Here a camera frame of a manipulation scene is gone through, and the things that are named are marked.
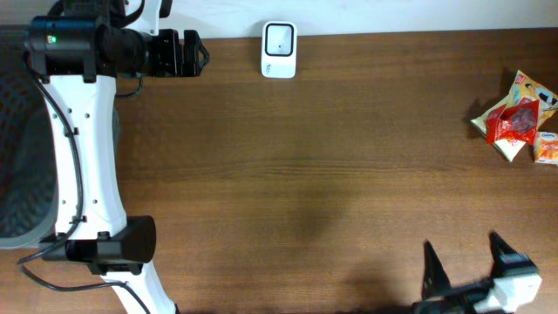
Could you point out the grey plastic lattice basket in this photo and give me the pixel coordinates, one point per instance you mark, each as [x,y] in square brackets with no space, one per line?
[22,174]

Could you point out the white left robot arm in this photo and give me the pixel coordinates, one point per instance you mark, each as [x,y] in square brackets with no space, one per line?
[123,262]

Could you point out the yellow wet wipes pack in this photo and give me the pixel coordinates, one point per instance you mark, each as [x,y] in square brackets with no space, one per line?
[522,90]

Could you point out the small orange snack packet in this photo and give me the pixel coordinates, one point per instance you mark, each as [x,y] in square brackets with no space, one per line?
[545,148]

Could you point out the white barcode scanner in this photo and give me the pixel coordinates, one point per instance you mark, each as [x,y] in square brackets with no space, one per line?
[279,49]

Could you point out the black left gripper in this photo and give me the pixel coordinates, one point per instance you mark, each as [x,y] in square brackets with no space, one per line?
[173,52]

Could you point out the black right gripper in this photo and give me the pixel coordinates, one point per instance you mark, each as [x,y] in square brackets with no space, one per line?
[469,295]

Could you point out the red snack bag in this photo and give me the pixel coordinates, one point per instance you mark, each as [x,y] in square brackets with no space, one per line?
[513,123]

